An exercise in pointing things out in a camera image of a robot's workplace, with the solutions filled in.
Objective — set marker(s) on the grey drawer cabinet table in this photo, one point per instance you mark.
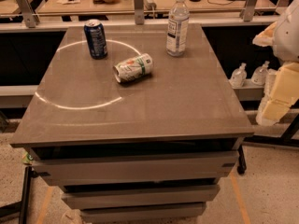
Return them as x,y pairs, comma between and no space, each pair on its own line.
150,148

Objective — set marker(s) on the sanitizer bottle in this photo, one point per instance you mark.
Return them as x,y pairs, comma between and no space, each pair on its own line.
259,75
238,77

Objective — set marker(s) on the middle metal bracket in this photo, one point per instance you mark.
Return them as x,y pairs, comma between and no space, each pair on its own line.
139,12

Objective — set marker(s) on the left metal bracket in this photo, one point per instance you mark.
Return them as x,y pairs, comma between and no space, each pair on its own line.
30,17

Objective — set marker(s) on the white power strip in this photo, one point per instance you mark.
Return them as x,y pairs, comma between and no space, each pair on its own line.
150,4

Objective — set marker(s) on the white green crushed can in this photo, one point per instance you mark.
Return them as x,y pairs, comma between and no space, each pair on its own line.
133,68

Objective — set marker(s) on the left sanitizer bottle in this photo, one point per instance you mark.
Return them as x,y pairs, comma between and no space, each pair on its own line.
238,77

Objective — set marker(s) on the blue soda can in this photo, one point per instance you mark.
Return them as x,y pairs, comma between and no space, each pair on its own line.
96,39

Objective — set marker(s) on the right sanitizer bottle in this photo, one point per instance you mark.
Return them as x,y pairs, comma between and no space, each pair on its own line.
259,75

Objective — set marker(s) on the clear plastic water bottle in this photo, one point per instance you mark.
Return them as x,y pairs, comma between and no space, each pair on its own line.
178,20

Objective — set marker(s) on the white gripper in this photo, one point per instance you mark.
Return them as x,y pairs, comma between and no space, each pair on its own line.
288,36

